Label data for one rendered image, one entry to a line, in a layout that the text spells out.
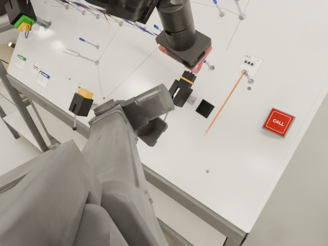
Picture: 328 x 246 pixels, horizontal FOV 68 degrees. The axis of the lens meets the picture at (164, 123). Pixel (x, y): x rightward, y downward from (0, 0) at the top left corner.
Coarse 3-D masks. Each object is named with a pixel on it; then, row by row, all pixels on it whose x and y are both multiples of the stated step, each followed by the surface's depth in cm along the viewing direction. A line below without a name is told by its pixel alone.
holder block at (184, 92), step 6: (174, 84) 62; (180, 84) 61; (168, 90) 62; (174, 90) 61; (180, 90) 61; (186, 90) 60; (192, 90) 63; (180, 96) 61; (186, 96) 62; (174, 102) 61; (180, 102) 62
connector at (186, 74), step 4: (184, 72) 62; (188, 72) 61; (184, 76) 62; (188, 76) 61; (192, 76) 61; (180, 80) 62; (184, 80) 62; (192, 80) 61; (184, 84) 61; (188, 84) 61
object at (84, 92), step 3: (81, 90) 76; (84, 90) 76; (87, 90) 78; (78, 93) 77; (81, 93) 76; (84, 93) 75; (87, 93) 75; (90, 93) 76; (93, 93) 77; (84, 96) 75; (87, 96) 76; (90, 96) 77
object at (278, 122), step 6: (270, 114) 56; (276, 114) 56; (282, 114) 55; (288, 114) 55; (270, 120) 56; (276, 120) 55; (282, 120) 55; (288, 120) 54; (264, 126) 57; (270, 126) 56; (276, 126) 55; (282, 126) 55; (288, 126) 54; (276, 132) 55; (282, 132) 55
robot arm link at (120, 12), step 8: (88, 0) 37; (96, 0) 37; (104, 0) 37; (112, 0) 39; (120, 0) 37; (128, 0) 37; (136, 0) 37; (144, 0) 37; (104, 8) 38; (112, 8) 38; (120, 8) 39; (128, 8) 38; (136, 8) 38; (144, 8) 40; (120, 16) 40; (128, 16) 40; (136, 16) 40
